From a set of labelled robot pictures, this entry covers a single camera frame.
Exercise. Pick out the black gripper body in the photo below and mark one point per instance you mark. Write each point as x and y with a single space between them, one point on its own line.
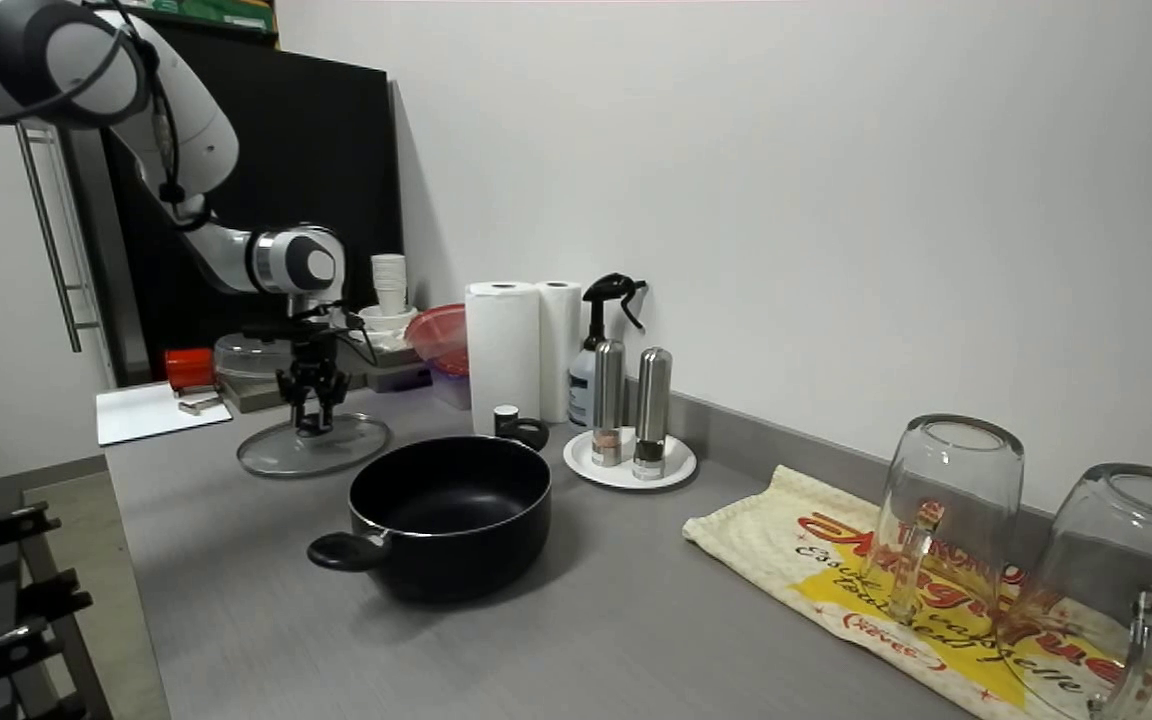
313 371

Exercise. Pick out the glass pot lid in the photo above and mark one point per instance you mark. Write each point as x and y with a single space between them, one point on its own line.
299 454

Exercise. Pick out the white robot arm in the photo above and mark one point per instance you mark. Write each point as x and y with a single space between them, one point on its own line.
79 66

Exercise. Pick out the black cooking pot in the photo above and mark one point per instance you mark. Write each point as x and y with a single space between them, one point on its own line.
445 523

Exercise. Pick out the clear plastic container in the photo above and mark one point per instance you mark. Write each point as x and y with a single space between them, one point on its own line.
251 363

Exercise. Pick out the stack of white cups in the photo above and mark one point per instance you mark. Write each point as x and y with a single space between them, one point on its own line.
391 281

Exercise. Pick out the white sheet on counter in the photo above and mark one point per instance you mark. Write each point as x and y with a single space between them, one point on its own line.
153 408

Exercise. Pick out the white paper towel roll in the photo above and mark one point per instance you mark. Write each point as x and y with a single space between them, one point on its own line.
557 347
503 348

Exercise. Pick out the black monitor screen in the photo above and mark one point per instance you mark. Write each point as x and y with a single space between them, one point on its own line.
317 147

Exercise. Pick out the left steel grinder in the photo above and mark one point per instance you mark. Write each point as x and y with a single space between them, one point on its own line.
605 402

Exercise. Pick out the steel grinder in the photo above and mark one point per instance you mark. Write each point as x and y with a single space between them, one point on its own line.
652 412
605 402

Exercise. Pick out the spray bottle black trigger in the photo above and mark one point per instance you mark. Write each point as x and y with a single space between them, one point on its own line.
580 366

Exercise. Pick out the right steel grinder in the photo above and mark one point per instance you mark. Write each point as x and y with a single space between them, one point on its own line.
652 412

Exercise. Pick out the white round plate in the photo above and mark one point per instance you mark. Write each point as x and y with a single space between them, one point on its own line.
631 472

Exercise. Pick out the left upturned glass jar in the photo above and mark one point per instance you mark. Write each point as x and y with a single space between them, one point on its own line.
949 502

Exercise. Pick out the upturned glass jar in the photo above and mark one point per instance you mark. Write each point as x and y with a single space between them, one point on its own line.
1098 558
949 502

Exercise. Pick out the printed cloth towel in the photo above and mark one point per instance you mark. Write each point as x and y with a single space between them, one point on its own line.
1061 639

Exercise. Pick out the right upturned glass jar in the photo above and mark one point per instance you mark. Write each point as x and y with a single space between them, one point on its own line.
1098 558

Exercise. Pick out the small clear glass bottle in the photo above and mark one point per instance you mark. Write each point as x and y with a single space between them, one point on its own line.
1132 690

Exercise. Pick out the dark grey rack frame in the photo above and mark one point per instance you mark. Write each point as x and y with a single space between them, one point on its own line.
47 665

